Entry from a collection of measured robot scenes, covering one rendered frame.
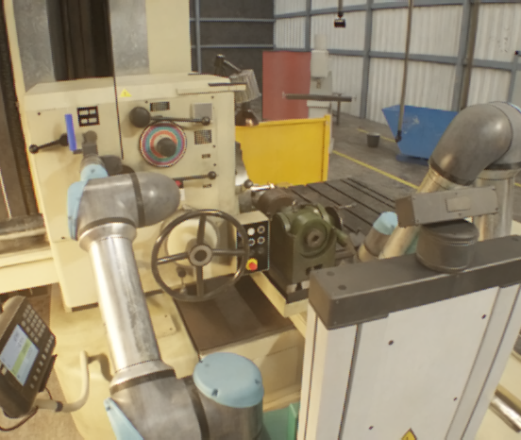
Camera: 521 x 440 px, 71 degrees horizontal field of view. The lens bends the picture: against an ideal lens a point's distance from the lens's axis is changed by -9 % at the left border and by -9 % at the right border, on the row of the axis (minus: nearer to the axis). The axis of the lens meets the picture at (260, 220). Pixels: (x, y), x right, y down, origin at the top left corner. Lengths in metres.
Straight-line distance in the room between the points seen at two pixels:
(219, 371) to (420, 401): 0.32
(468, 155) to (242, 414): 0.59
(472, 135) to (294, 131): 3.85
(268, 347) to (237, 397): 1.61
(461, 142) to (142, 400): 0.69
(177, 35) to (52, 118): 0.94
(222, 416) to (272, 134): 3.91
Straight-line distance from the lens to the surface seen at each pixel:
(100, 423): 2.38
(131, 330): 0.71
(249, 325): 2.25
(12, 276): 2.04
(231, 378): 0.69
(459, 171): 0.78
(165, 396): 0.68
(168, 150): 1.45
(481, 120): 0.79
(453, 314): 0.57
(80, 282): 1.72
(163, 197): 0.82
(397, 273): 0.49
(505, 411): 1.96
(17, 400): 1.32
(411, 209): 0.46
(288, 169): 4.62
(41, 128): 1.51
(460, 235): 0.49
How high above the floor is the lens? 2.02
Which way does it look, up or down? 24 degrees down
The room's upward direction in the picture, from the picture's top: straight up
